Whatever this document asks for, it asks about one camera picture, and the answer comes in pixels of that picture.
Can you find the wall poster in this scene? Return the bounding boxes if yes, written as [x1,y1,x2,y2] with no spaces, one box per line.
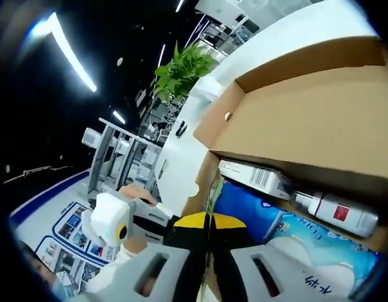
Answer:
[35,201,123,295]

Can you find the white barcode carton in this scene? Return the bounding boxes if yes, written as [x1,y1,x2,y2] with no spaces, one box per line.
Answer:
[218,159,296,201]

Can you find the light blue wet wipes pack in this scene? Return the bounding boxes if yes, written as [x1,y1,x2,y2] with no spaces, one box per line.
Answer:
[202,171,380,302]

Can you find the green plant in white pot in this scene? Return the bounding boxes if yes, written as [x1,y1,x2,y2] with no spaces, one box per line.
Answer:
[154,42,225,104]

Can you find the grey metal storage shelf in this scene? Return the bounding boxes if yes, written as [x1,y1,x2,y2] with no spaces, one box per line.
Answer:
[82,117,165,202]

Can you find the white spray bottle red label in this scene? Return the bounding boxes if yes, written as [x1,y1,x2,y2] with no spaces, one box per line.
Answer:
[290,189,380,239]

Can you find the person's left hand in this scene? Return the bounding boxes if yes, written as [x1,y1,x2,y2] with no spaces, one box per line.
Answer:
[118,184,157,206]

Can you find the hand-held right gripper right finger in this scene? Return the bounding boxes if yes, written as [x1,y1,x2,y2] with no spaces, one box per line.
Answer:
[211,212,311,302]

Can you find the small black device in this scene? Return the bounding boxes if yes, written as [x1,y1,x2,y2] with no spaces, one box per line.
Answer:
[174,120,188,138]

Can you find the long curved ceiling light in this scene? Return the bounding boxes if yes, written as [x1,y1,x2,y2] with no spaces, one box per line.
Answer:
[31,11,98,94]

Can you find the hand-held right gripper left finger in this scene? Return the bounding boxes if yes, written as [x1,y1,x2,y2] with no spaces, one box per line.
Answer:
[108,211,214,302]

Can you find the short ceiling light bar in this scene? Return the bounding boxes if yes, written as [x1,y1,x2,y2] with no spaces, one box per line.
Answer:
[111,109,127,125]

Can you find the brown cardboard shoe box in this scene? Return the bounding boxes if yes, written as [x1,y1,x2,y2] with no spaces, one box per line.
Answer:
[180,33,388,302]

